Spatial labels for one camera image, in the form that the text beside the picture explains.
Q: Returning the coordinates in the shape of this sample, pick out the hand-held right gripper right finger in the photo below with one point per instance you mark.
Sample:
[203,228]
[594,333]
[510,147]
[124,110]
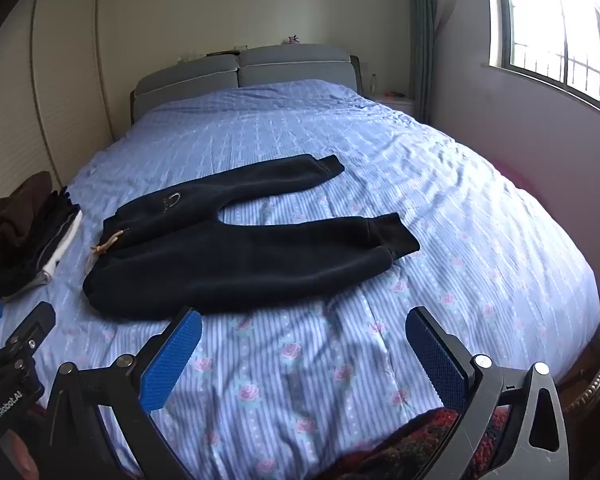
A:
[437,355]

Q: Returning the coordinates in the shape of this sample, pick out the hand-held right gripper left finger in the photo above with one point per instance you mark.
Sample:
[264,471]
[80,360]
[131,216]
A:
[172,355]

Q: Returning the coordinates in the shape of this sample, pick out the black fleece pants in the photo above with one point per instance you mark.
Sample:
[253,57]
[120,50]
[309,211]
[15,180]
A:
[230,265]

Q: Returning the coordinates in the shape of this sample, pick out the black folded clothes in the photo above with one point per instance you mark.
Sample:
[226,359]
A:
[35,255]

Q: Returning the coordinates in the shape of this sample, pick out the white folded garment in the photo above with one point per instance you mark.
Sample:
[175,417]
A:
[60,252]

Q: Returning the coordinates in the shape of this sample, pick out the red knitted cloth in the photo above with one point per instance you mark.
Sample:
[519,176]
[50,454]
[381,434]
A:
[415,445]

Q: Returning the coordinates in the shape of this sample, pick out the brown folded garment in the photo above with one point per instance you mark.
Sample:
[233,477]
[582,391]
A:
[15,210]

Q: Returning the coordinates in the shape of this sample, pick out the blue floral striped bed cover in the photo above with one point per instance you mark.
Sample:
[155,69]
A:
[330,160]

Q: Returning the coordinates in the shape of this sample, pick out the cream wardrobe doors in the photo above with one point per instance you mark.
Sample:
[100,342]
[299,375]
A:
[55,85]

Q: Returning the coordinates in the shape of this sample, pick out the white nightstand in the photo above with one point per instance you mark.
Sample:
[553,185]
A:
[392,102]

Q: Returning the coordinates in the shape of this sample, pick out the clear plastic bottle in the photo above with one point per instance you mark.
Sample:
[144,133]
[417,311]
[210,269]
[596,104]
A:
[373,83]

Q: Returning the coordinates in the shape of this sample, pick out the grey padded headboard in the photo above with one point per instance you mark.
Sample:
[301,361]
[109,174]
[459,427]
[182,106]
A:
[290,67]

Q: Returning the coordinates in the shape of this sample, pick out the green curtain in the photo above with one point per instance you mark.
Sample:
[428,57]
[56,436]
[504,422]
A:
[422,35]

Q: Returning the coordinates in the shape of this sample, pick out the small purple toy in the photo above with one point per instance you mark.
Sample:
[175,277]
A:
[294,39]

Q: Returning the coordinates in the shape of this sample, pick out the barred window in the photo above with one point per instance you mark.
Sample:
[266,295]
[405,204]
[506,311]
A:
[545,15]

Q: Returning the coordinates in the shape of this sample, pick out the dark wooden bed frame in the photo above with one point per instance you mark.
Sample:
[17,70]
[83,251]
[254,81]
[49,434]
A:
[590,360]

